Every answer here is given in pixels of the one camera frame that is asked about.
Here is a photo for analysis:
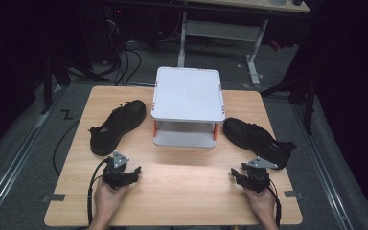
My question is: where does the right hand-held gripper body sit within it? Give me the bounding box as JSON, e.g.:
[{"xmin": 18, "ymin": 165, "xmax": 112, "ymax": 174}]
[{"xmin": 241, "ymin": 155, "xmax": 279, "ymax": 194}]

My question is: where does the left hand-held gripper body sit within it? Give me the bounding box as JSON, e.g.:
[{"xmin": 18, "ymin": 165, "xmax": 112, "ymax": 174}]
[{"xmin": 101, "ymin": 150, "xmax": 132, "ymax": 191}]

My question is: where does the black shoe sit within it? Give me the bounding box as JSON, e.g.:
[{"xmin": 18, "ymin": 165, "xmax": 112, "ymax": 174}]
[
  {"xmin": 222, "ymin": 117, "xmax": 297, "ymax": 171},
  {"xmin": 88, "ymin": 99, "xmax": 148, "ymax": 157}
]

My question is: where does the white two-tier shoe rack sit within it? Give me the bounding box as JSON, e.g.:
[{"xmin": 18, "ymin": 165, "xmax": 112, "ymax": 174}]
[{"xmin": 150, "ymin": 66, "xmax": 226, "ymax": 150}]

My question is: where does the person's left hand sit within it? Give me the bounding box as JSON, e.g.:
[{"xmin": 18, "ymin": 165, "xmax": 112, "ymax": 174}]
[{"xmin": 93, "ymin": 178, "xmax": 130, "ymax": 225}]

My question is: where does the grey tape strip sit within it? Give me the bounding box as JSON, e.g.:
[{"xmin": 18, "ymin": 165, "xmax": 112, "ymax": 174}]
[
  {"xmin": 284, "ymin": 190, "xmax": 304, "ymax": 199},
  {"xmin": 41, "ymin": 193, "xmax": 66, "ymax": 203}
]

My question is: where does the black tape floor mark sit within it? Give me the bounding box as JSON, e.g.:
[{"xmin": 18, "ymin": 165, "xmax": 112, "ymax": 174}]
[{"xmin": 60, "ymin": 108, "xmax": 75, "ymax": 121}]

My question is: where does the black metal stand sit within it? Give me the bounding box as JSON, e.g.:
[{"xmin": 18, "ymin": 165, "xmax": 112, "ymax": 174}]
[
  {"xmin": 260, "ymin": 75, "xmax": 317, "ymax": 135},
  {"xmin": 39, "ymin": 52, "xmax": 109, "ymax": 115}
]

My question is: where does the left hand-held gripper black cable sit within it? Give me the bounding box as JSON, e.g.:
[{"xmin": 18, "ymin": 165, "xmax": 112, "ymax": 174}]
[{"xmin": 86, "ymin": 156, "xmax": 113, "ymax": 226}]

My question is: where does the hand-held gripper black cable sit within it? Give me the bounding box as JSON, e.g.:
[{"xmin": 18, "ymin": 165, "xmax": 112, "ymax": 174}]
[
  {"xmin": 266, "ymin": 185, "xmax": 283, "ymax": 228},
  {"xmin": 86, "ymin": 156, "xmax": 113, "ymax": 226}
]

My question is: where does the right hand-held gripper black cable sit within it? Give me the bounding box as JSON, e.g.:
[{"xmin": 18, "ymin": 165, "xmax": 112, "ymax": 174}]
[{"xmin": 266, "ymin": 185, "xmax": 283, "ymax": 228}]

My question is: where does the metal floor rail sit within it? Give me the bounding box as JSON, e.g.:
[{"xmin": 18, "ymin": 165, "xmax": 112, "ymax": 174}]
[
  {"xmin": 0, "ymin": 85, "xmax": 63, "ymax": 224},
  {"xmin": 291, "ymin": 103, "xmax": 356, "ymax": 230}
]

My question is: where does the black floor cable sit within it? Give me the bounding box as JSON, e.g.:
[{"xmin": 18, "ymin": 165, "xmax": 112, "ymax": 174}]
[{"xmin": 52, "ymin": 118, "xmax": 81, "ymax": 176}]

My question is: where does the bundle of black cables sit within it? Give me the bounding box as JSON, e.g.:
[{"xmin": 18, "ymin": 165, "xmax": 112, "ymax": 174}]
[{"xmin": 103, "ymin": 18, "xmax": 143, "ymax": 87}]

